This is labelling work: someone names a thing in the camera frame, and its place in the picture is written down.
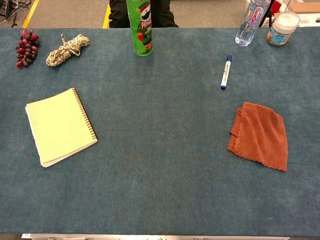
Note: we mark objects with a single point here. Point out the red grape bunch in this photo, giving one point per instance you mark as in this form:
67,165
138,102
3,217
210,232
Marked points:
26,47

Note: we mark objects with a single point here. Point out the green Pringles can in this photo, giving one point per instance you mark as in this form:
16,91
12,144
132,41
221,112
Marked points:
142,32

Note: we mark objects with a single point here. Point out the white foam box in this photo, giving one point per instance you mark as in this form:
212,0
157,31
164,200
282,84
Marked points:
311,20

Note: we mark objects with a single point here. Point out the clear plastic water bottle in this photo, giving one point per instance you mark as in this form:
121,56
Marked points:
250,25

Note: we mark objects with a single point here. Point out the aluminium table edge rail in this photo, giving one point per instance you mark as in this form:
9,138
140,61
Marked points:
150,237

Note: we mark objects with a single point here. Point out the jar with white lid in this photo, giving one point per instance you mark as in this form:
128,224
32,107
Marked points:
281,30

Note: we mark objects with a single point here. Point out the orange microfiber cloth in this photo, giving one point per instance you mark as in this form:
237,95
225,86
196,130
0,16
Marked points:
262,135

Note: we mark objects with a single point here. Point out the blue white marker pen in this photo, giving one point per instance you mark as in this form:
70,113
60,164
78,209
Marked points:
225,72

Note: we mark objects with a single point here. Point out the person in black trousers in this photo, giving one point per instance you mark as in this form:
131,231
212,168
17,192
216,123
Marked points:
117,15

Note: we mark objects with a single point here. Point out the blue felt table mat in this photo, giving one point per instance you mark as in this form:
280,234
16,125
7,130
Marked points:
160,150

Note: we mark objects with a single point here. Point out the yellow spiral notebook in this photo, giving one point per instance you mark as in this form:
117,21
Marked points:
60,125

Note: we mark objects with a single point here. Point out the brown cardboard box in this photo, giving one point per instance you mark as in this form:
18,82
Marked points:
307,7

